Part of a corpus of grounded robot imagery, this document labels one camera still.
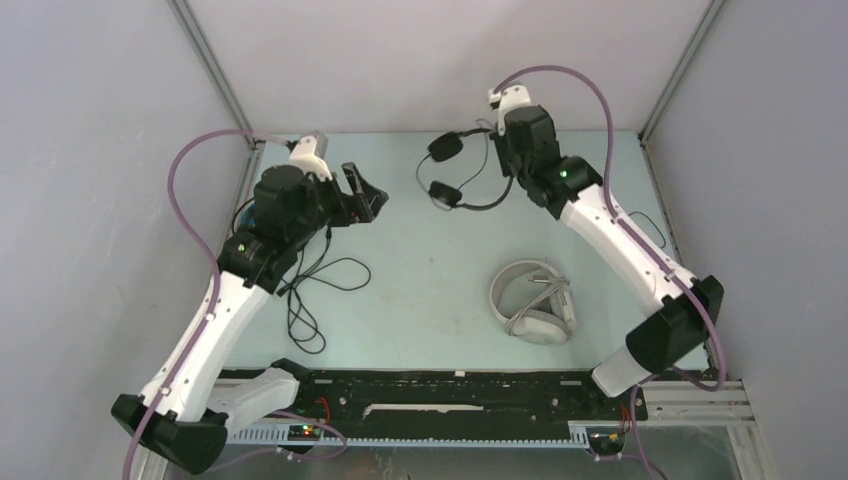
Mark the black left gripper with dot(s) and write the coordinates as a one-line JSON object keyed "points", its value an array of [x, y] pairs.
{"points": [[366, 199]]}

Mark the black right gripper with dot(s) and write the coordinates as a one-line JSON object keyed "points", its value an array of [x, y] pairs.
{"points": [[502, 140]]}

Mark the small black on-ear headphones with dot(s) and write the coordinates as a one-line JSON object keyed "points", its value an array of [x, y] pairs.
{"points": [[443, 180]]}

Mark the white gaming headset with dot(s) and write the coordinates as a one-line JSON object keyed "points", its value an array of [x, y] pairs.
{"points": [[549, 319]]}

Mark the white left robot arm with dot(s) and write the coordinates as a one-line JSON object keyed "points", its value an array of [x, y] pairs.
{"points": [[172, 416]]}

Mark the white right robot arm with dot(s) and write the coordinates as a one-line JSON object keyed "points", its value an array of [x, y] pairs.
{"points": [[680, 308]]}

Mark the black and blue headset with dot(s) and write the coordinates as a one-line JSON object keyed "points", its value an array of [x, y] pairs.
{"points": [[243, 215]]}

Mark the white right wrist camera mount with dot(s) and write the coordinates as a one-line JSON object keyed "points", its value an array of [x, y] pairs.
{"points": [[507, 99]]}

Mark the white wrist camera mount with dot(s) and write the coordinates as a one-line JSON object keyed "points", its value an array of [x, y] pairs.
{"points": [[308, 156], [507, 99]]}

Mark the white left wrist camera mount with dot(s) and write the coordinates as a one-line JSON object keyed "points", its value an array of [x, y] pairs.
{"points": [[308, 156]]}

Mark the aluminium frame post right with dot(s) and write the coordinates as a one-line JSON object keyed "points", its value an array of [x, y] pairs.
{"points": [[694, 45]]}

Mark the aluminium frame post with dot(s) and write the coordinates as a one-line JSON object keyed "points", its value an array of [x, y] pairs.
{"points": [[694, 45], [204, 51]]}

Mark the aluminium frame post left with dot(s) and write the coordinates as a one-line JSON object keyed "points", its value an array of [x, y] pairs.
{"points": [[204, 51]]}

